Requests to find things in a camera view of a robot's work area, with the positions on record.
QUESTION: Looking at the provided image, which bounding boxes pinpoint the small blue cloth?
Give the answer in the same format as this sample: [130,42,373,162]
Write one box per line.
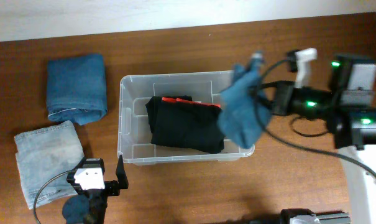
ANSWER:
[218,51,272,149]

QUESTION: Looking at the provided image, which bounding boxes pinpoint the light blue jeans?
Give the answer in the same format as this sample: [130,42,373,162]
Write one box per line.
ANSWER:
[14,121,84,210]

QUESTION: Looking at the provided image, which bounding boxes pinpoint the black garment with red trim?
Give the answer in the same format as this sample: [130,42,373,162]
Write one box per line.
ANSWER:
[151,96,225,154]

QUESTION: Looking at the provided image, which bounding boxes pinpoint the dark blue jeans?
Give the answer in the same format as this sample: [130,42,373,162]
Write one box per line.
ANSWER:
[46,54,108,126]

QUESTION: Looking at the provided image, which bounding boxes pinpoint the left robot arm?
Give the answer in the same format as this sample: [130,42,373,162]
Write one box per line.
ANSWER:
[62,156,129,224]

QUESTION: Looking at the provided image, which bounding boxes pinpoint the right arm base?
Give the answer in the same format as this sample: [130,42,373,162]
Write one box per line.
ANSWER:
[248,208,352,224]

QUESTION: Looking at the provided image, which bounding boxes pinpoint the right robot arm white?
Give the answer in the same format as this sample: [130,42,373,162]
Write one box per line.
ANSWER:
[270,49,376,223]

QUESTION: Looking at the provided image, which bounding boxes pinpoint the clear plastic storage bin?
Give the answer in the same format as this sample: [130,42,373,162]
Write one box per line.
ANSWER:
[117,71,255,165]

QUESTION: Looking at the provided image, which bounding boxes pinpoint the black folded garment in bin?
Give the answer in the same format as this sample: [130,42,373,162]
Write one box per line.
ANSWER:
[145,95,192,133]

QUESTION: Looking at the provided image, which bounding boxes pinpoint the right black cable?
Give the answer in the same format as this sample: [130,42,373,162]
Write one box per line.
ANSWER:
[254,57,376,190]

